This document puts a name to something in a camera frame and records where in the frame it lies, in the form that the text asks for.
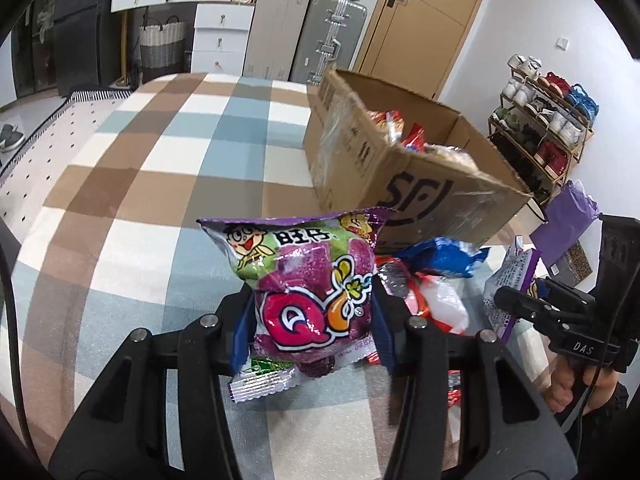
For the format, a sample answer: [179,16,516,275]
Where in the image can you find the purple striped snack packet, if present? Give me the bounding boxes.
[482,236,544,344]

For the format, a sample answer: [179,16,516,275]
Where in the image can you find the silver suitcase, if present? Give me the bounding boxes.
[290,0,369,87]

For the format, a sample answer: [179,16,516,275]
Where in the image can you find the shoe rack with shoes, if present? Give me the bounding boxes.
[490,54,599,200]

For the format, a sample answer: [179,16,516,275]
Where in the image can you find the wooden door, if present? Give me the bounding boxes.
[352,0,499,102]

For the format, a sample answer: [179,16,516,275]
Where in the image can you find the person's right forearm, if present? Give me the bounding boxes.
[577,385,633,466]

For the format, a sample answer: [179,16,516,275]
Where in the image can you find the checkered tablecloth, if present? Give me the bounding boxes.
[0,72,556,480]

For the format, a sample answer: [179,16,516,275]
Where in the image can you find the patterned dark gift bag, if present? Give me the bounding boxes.
[546,240,597,292]

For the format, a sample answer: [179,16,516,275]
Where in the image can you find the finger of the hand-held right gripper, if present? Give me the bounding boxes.
[534,276,597,312]
[494,285,592,337]

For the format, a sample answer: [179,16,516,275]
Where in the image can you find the yellow mop handle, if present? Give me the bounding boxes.
[119,10,130,86]

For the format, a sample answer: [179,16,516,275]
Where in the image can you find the white drawer desk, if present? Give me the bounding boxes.
[110,0,259,77]

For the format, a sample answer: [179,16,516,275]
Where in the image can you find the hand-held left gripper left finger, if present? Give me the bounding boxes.
[49,289,257,480]

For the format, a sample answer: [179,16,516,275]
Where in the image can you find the patterned rug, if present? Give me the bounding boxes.
[0,85,137,222]

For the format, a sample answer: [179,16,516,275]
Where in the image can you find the large red snack packet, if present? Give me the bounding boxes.
[401,122,427,152]

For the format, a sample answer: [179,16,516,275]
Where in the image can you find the black refrigerator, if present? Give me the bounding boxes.
[51,0,127,97]

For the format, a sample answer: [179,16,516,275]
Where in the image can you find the purple gummy candy packet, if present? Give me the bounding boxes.
[196,208,397,404]

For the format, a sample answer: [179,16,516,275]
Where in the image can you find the purple bag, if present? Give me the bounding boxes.
[529,179,601,267]

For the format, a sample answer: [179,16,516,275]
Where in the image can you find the beige suitcase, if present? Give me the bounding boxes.
[243,0,312,82]

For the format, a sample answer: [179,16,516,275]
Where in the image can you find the red white snack packet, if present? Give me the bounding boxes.
[377,259,472,337]

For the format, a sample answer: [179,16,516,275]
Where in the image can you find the glass door wardrobe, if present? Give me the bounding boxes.
[0,0,67,107]

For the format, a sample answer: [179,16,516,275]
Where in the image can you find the shiny red snack packet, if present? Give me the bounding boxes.
[444,370,469,412]

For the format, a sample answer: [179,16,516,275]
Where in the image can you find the person's right hand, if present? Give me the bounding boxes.
[544,360,629,417]

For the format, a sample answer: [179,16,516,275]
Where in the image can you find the blue snack packet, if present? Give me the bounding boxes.
[399,236,492,279]

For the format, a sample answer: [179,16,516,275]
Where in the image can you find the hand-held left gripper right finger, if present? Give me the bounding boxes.
[369,284,577,480]

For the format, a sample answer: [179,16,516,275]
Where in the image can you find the brown cardboard box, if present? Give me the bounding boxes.
[302,66,536,256]

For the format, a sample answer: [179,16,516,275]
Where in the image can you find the pair of grey slippers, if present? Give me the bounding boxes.
[0,123,27,154]

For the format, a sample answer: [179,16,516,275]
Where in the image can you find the black cable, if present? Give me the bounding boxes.
[560,360,608,461]
[0,247,42,457]

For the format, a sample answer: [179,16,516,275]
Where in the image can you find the wooden shoe rack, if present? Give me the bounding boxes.
[488,67,599,202]

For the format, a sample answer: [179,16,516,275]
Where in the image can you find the woven laundry basket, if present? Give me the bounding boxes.
[138,15,187,71]

